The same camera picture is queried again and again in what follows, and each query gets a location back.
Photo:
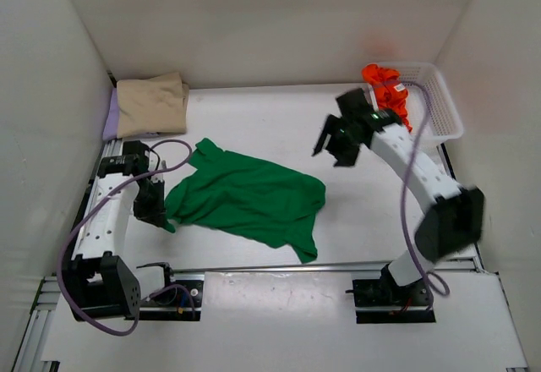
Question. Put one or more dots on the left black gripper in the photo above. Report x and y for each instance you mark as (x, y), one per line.
(149, 205)

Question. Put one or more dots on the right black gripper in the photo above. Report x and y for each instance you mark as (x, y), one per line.
(339, 140)

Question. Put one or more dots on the green t shirt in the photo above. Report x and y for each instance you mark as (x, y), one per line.
(249, 197)

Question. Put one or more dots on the purple t shirt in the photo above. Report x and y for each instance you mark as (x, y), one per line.
(111, 126)

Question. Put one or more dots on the beige t shirt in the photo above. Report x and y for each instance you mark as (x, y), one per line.
(152, 106)

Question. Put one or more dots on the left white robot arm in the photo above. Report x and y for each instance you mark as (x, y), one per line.
(96, 278)

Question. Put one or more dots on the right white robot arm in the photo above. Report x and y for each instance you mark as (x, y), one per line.
(453, 214)

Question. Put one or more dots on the orange t shirt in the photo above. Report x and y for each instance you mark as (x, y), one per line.
(389, 91)

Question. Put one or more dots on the white plastic basket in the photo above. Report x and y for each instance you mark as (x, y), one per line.
(428, 92)

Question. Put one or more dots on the white front board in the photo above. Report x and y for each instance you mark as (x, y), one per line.
(300, 322)

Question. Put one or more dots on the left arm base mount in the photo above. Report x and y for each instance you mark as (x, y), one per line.
(169, 295)

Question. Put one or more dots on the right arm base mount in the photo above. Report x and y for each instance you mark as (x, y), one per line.
(378, 304)

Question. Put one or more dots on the aluminium frame rail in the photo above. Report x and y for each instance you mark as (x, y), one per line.
(358, 228)

